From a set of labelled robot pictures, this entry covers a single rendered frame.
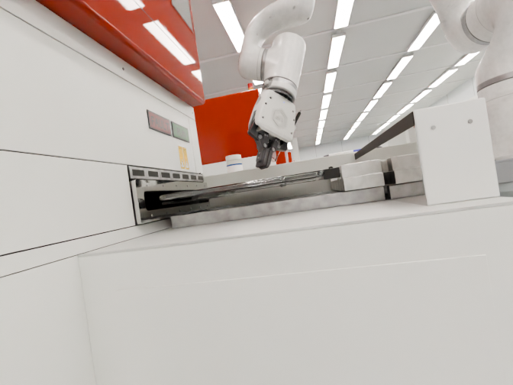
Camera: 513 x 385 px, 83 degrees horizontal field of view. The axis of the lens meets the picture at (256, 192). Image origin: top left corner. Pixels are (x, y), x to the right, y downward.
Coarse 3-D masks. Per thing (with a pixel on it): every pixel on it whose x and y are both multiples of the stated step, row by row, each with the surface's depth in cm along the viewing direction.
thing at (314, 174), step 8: (280, 176) 61; (288, 176) 61; (296, 176) 60; (304, 176) 60; (312, 176) 60; (320, 176) 60; (232, 184) 63; (240, 184) 62; (248, 184) 62; (256, 184) 62; (264, 184) 62; (176, 192) 66; (184, 192) 65; (192, 192) 64; (200, 192) 64; (208, 192) 64; (216, 192) 64; (160, 200) 66
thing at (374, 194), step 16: (336, 192) 66; (352, 192) 64; (368, 192) 63; (384, 192) 63; (240, 208) 68; (256, 208) 68; (272, 208) 67; (288, 208) 66; (304, 208) 66; (320, 208) 65; (176, 224) 71; (192, 224) 71
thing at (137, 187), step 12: (132, 180) 62; (144, 180) 65; (156, 180) 70; (132, 192) 62; (132, 204) 62; (144, 204) 64; (192, 204) 90; (204, 204) 99; (144, 216) 63; (156, 216) 68; (168, 216) 73
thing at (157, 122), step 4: (152, 116) 75; (156, 116) 77; (152, 120) 74; (156, 120) 77; (160, 120) 79; (164, 120) 81; (152, 124) 74; (156, 124) 77; (160, 124) 79; (164, 124) 81; (168, 124) 83; (156, 128) 76; (160, 128) 78; (164, 128) 80; (168, 128) 83; (168, 132) 82
